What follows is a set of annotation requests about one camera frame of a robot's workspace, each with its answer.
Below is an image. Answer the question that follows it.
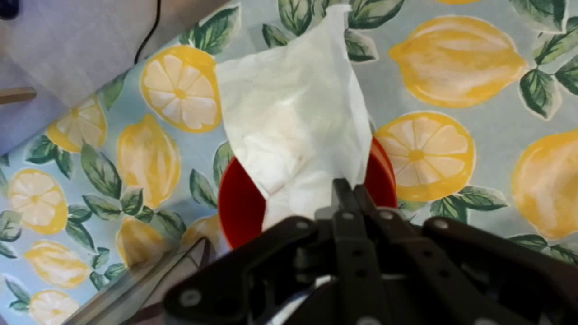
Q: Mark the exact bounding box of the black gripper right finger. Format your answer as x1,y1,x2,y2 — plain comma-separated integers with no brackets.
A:
353,182,578,325

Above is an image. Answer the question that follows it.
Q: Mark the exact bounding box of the black floor cable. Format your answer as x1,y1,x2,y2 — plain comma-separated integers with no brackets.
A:
131,0,164,66

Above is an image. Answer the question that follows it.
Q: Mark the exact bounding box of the lemon print tablecloth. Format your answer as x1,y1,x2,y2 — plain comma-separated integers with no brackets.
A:
0,0,578,325

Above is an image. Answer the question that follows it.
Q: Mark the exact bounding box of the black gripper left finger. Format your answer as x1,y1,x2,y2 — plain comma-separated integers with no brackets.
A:
160,176,387,325

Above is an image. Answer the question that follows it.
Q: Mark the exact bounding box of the red bowl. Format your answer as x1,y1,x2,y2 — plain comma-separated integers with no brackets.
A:
214,135,398,250

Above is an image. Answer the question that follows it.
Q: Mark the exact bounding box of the grey white striped holder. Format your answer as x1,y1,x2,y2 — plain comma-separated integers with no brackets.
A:
61,234,212,325

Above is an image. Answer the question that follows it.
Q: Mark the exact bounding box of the white paper napkin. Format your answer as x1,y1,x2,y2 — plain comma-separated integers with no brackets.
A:
212,1,375,232

